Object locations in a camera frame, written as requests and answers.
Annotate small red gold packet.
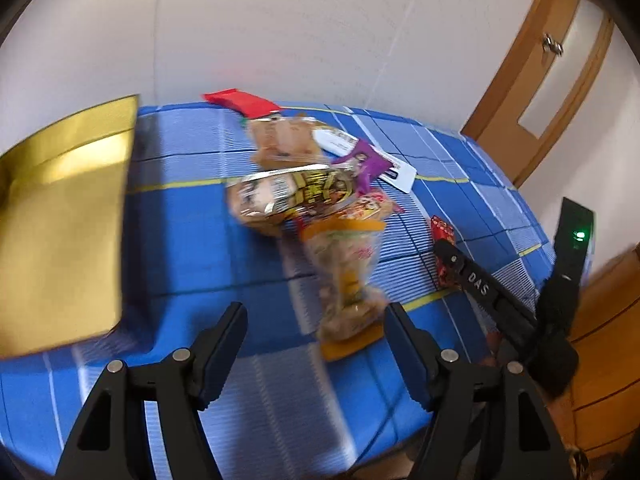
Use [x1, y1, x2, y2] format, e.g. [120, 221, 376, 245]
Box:
[430, 216, 461, 288]

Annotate orange nut snack bag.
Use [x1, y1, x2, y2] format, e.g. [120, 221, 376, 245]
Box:
[300, 217, 388, 362]

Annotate purple candy packet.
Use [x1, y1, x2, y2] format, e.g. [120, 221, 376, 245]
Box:
[332, 139, 393, 194]

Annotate dark gold snack packet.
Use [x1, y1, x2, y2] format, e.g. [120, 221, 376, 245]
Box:
[226, 164, 358, 236]

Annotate white navy snack packet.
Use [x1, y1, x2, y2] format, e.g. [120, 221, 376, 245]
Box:
[312, 125, 416, 194]

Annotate brown cake packet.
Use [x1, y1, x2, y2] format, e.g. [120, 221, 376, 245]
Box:
[247, 115, 329, 170]

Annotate red snack packet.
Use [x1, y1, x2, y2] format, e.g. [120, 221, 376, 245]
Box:
[203, 88, 281, 119]

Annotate red rice cracker roll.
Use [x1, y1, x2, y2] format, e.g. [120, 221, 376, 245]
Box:
[337, 188, 405, 221]

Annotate wooden chair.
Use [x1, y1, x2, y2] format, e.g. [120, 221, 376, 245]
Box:
[549, 247, 640, 463]

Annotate blue plaid tablecloth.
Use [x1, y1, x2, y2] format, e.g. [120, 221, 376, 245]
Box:
[0, 102, 558, 480]

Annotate gold tin box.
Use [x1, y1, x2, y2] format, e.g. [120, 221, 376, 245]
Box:
[1, 96, 139, 360]

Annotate wooden door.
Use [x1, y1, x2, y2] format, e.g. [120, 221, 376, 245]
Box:
[463, 0, 614, 188]

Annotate metal door handle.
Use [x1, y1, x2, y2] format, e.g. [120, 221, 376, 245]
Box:
[541, 34, 564, 56]

